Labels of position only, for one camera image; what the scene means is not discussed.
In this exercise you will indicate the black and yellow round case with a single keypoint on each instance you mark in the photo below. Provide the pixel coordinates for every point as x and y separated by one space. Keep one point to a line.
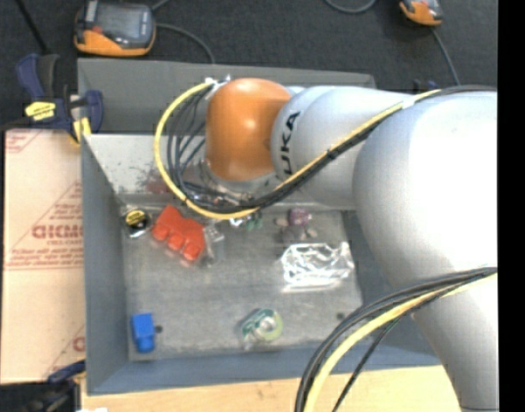
136 221

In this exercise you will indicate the clear plastic packet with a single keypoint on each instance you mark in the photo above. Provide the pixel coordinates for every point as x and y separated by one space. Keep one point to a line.
316 266

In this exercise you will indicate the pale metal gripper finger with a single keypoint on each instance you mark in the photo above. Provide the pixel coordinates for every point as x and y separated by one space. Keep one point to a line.
214 245

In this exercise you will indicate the red plastic toy block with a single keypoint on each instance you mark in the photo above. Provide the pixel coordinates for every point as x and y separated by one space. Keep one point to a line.
179 230

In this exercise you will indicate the brown cardboard board red print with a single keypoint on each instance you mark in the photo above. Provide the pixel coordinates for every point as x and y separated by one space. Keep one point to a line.
39 273

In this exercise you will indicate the blue plastic block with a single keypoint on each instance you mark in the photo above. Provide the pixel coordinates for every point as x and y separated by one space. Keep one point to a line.
141 329

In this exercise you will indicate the grey metal bin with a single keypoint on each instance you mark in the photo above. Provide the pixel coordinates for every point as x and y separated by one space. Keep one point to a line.
228 281

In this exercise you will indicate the purple toy figure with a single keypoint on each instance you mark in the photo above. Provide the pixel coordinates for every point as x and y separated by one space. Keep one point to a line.
296 223

